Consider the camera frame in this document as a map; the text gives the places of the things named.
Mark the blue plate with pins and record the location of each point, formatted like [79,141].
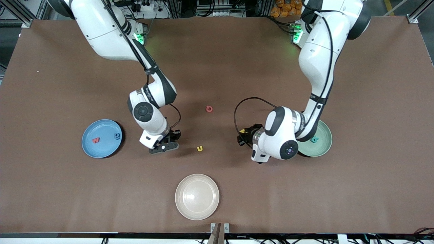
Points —
[101,150]

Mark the orange packets pile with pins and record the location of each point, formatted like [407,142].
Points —
[284,10]

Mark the white power strip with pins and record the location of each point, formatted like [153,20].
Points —
[152,6]

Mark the beige plate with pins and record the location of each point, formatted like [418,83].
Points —
[196,196]

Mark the brown mounting stick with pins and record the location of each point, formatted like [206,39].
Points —
[215,237]

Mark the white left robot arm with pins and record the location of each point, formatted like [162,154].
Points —
[318,57]

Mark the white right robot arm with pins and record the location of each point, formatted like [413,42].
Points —
[101,34]

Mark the aluminium frame profile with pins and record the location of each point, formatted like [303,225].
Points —
[412,19]
[25,23]

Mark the black table edge rail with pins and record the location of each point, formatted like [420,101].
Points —
[101,234]

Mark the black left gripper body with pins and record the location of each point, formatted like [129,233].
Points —
[250,134]

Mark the pink foam letter G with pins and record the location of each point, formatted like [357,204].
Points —
[206,108]

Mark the green plate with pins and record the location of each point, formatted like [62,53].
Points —
[322,149]

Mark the red foam small w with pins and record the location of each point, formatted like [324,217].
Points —
[96,140]

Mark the metal table edge bracket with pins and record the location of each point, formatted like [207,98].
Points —
[226,227]

